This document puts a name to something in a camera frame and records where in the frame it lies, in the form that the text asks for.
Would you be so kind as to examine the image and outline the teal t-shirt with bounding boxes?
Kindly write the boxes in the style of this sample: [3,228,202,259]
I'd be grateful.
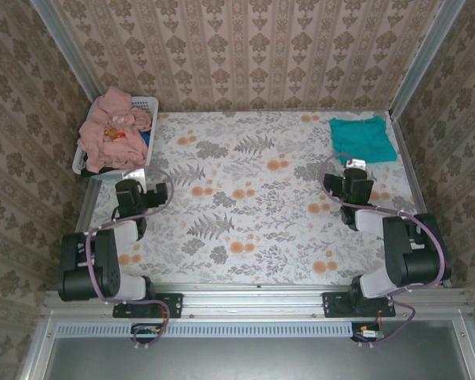
[329,116,398,166]

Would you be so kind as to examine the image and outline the pink t-shirt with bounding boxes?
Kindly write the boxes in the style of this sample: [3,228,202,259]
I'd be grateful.
[77,85,154,174]

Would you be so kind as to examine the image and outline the black garment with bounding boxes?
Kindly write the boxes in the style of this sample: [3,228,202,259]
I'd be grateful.
[80,165,116,178]

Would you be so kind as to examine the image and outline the white plastic laundry basket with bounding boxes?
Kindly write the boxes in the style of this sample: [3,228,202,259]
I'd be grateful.
[71,96,160,181]

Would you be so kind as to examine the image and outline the floral table cover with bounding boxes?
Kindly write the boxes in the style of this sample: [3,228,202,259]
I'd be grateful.
[74,110,439,286]

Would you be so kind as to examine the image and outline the grey metal base panel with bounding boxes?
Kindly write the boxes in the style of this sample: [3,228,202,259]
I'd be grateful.
[21,319,475,380]

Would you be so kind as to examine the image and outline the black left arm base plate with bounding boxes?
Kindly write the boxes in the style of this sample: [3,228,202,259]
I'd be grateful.
[112,291,184,319]

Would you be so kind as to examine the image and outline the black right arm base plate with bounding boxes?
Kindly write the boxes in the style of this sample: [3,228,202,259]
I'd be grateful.
[322,291,397,319]

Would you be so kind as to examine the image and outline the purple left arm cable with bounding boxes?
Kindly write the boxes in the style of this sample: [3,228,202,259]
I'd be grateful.
[85,168,175,352]

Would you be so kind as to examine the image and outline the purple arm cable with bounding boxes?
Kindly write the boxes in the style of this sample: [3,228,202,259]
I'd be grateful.
[85,168,175,352]
[320,152,449,349]

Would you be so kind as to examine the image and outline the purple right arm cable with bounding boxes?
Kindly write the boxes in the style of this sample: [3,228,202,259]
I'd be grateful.
[320,152,449,349]

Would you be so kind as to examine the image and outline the aluminium mounting rail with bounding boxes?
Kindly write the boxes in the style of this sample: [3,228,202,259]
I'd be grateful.
[43,283,469,320]

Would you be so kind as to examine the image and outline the aluminium frame post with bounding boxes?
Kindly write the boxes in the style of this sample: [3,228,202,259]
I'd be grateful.
[390,0,466,116]
[30,0,102,105]

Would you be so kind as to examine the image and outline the grey slotted cable duct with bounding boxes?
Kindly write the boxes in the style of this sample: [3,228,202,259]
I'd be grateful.
[57,322,355,338]

